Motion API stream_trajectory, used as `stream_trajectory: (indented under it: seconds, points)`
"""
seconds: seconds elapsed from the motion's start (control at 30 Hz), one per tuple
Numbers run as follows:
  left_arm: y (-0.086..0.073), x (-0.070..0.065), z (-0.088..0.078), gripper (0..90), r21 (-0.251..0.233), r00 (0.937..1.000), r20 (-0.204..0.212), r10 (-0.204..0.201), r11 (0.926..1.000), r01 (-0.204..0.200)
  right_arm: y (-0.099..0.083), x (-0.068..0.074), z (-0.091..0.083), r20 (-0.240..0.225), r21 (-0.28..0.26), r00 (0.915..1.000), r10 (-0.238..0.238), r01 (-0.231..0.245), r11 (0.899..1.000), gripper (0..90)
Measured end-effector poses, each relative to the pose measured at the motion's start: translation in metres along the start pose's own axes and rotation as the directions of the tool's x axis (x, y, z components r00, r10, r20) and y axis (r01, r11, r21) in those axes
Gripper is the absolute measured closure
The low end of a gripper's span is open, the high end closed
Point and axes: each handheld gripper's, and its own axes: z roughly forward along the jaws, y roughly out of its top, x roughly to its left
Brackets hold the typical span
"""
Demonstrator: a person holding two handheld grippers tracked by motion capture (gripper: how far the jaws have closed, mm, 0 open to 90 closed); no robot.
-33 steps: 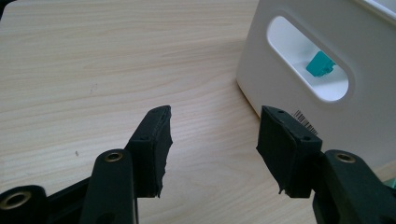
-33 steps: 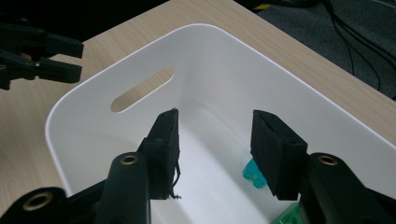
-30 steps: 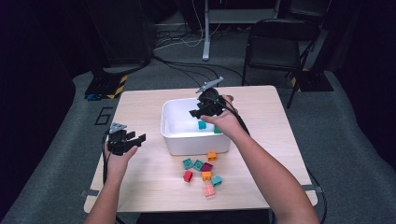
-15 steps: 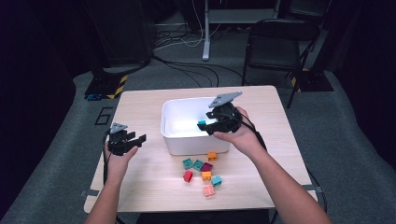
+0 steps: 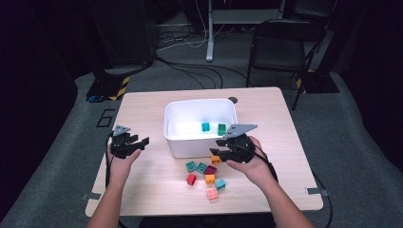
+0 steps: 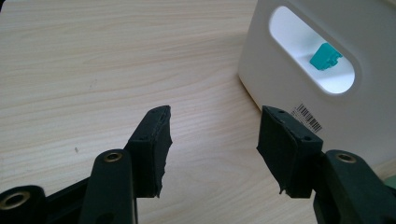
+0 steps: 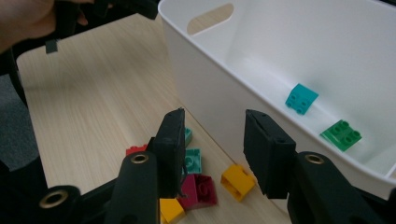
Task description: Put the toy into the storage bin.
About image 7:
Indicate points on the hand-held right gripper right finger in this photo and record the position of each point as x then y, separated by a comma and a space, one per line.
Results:
269, 155

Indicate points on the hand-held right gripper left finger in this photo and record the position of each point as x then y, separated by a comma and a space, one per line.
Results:
170, 155

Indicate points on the red toy brick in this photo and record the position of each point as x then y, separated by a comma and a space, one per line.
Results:
136, 150

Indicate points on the orange toy brick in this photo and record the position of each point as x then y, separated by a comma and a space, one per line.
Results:
238, 182
170, 211

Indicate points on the magenta toy brick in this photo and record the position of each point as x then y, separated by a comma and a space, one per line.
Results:
200, 190

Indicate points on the light blue toy brick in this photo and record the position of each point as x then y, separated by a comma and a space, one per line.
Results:
301, 99

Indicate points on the green toy brick white stripe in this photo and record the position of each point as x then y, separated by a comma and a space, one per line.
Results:
341, 136

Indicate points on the white plastic storage bin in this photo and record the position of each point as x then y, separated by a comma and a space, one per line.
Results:
218, 93

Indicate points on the grey tape strip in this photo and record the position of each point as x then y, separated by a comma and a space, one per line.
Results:
51, 46

